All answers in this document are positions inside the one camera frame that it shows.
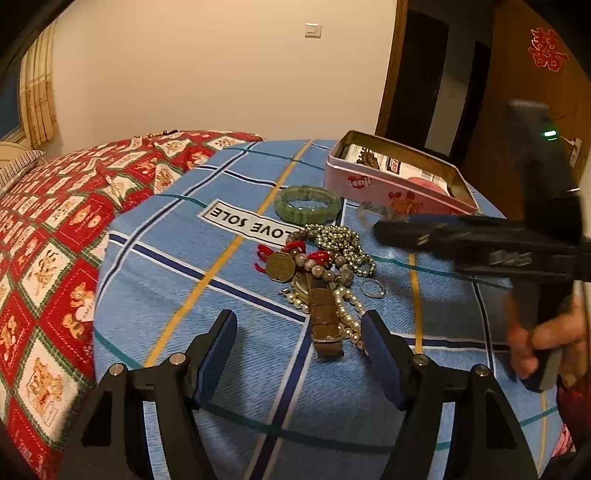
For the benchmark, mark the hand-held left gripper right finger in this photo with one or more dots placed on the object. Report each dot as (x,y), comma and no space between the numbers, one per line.
(383,360)

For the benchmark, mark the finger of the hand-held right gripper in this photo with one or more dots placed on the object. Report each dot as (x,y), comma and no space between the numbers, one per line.
(401,230)
(445,249)

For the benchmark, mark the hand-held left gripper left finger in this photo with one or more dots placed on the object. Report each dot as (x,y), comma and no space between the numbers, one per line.
(217,350)

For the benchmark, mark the pink tin box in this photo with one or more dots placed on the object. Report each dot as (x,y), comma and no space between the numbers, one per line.
(369,184)

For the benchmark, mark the person's right hand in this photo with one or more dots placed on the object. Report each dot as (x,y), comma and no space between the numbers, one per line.
(549,334)

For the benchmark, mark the pink round case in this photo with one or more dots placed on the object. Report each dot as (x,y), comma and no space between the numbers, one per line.
(427,183)

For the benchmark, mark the blue plaid blanket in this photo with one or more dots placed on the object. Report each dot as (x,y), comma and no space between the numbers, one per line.
(184,258)

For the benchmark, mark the wooden door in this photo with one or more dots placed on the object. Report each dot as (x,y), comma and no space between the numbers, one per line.
(517,69)

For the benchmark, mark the red paper decoration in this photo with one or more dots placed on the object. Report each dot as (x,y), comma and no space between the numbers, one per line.
(547,48)

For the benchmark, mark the person's red clothing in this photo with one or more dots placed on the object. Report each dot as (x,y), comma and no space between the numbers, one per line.
(575,397)

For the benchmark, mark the red printed quilt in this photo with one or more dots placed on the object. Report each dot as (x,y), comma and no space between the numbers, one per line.
(55,240)

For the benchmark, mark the striped pillow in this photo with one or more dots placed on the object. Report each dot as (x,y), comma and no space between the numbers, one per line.
(18,168)

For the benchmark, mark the wooden chair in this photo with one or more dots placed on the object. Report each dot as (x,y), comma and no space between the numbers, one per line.
(11,150)

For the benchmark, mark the beige patterned curtain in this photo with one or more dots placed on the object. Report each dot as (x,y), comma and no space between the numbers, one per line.
(41,92)

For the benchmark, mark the window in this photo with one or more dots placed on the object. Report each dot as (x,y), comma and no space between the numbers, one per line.
(10,106)

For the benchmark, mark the wooden door frame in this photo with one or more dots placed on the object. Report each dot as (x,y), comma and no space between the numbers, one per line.
(392,69)

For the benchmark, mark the white light switch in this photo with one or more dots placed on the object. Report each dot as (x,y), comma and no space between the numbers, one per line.
(313,30)

